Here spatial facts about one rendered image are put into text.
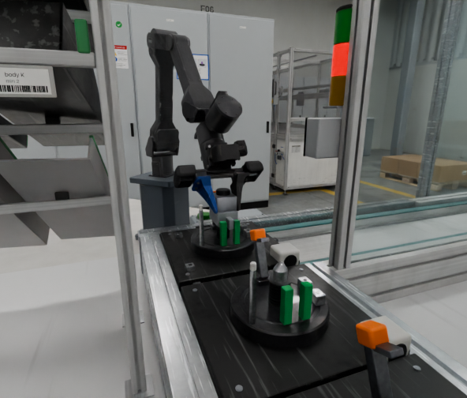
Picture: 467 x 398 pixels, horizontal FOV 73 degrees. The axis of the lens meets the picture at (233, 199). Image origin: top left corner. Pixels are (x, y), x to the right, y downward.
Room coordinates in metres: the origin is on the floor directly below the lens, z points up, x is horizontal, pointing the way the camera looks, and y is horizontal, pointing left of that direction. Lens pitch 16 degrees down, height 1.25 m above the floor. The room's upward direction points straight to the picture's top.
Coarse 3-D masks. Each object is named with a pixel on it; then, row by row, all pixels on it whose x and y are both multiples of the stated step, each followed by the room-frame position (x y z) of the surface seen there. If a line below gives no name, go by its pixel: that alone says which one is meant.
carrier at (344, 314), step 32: (192, 288) 0.46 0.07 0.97; (224, 288) 0.46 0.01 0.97; (256, 288) 0.42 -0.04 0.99; (288, 288) 0.34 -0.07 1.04; (320, 288) 0.46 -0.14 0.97; (192, 320) 0.38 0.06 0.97; (224, 320) 0.38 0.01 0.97; (256, 320) 0.35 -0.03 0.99; (288, 320) 0.34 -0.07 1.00; (320, 320) 0.35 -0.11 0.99; (352, 320) 0.38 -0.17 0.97; (384, 320) 0.35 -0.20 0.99; (224, 352) 0.32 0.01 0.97; (256, 352) 0.32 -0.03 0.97; (288, 352) 0.32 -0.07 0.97; (320, 352) 0.32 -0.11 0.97; (352, 352) 0.32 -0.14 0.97; (224, 384) 0.27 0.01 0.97; (256, 384) 0.27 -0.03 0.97; (288, 384) 0.27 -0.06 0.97; (320, 384) 0.28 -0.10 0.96
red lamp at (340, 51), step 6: (336, 48) 0.58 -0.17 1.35; (342, 48) 0.57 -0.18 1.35; (348, 48) 0.56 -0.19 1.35; (336, 54) 0.58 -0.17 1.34; (342, 54) 0.57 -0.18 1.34; (336, 60) 0.58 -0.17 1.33; (342, 60) 0.57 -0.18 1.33; (336, 66) 0.57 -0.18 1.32; (342, 66) 0.57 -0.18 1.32; (336, 72) 0.57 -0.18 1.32; (342, 72) 0.57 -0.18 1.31
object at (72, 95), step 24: (0, 0) 0.39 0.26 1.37; (0, 24) 0.38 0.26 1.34; (24, 24) 0.39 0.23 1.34; (48, 24) 0.39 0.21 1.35; (72, 24) 0.43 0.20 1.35; (48, 48) 0.38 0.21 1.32; (72, 48) 0.42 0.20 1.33; (72, 72) 0.41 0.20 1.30; (72, 96) 0.45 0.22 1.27; (96, 96) 0.52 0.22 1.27; (24, 120) 0.50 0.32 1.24; (72, 120) 0.51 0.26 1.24; (96, 120) 0.52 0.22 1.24; (48, 144) 0.59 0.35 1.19; (72, 144) 0.60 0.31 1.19; (96, 144) 0.61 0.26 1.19
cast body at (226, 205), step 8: (216, 192) 0.62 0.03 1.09; (224, 192) 0.62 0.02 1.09; (216, 200) 0.60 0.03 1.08; (224, 200) 0.60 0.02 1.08; (232, 200) 0.61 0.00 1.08; (224, 208) 0.60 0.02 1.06; (232, 208) 0.61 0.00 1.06; (216, 216) 0.60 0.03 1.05; (224, 216) 0.60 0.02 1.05; (232, 216) 0.60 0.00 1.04; (216, 224) 0.60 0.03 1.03; (232, 224) 0.58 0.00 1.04
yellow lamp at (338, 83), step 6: (336, 78) 0.57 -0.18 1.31; (342, 78) 0.56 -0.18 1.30; (336, 84) 0.57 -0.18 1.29; (342, 84) 0.56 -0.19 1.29; (330, 90) 0.59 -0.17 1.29; (336, 90) 0.57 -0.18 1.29; (342, 90) 0.56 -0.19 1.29; (330, 96) 0.59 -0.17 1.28; (336, 96) 0.57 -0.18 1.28; (342, 96) 0.56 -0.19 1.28; (330, 102) 0.58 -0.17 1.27; (336, 102) 0.57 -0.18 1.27; (342, 102) 0.56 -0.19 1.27
